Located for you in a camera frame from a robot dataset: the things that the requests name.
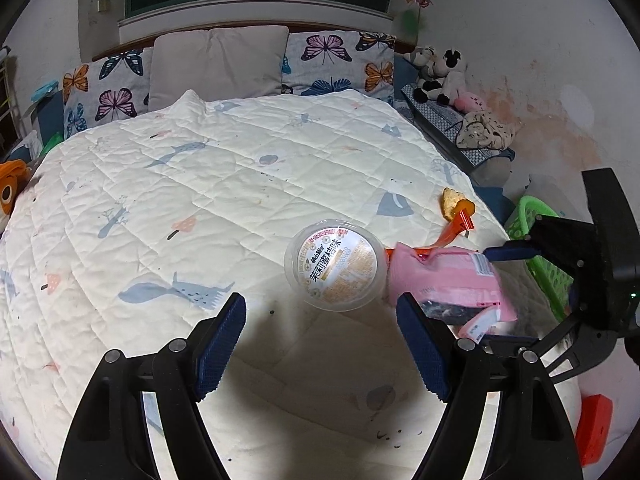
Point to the right butterfly pillow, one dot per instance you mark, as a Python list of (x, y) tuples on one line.
[(317, 63)]

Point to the pink plush toy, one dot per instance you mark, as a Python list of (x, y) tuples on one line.
[(468, 102)]

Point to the green plastic basket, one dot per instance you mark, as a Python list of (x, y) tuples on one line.
[(553, 282)]

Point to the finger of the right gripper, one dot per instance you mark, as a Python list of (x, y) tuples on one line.
[(512, 250), (507, 344)]

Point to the orange plush toy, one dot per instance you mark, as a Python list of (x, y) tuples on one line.
[(14, 176)]

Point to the black white cow plush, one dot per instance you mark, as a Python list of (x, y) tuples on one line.
[(441, 76)]

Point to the clear jelly cup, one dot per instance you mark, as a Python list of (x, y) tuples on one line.
[(336, 266)]

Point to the spotted beige plush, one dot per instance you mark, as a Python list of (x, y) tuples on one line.
[(482, 129)]

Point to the pink snack wrapper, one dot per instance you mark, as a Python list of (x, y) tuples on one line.
[(451, 284)]

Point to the red plastic stool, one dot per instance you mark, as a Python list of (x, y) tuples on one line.
[(593, 427)]

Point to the butterfly pillow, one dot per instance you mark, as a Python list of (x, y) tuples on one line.
[(317, 63), (114, 88)]

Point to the left butterfly pillow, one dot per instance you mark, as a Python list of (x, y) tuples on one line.
[(114, 88)]

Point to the beige pillow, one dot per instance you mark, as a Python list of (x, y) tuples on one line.
[(217, 64)]

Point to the orange snack wrapper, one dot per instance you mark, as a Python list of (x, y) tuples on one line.
[(460, 224)]

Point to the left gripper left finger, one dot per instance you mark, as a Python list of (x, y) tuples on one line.
[(127, 396)]

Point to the white quilted blanket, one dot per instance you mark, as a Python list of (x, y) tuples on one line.
[(132, 232)]

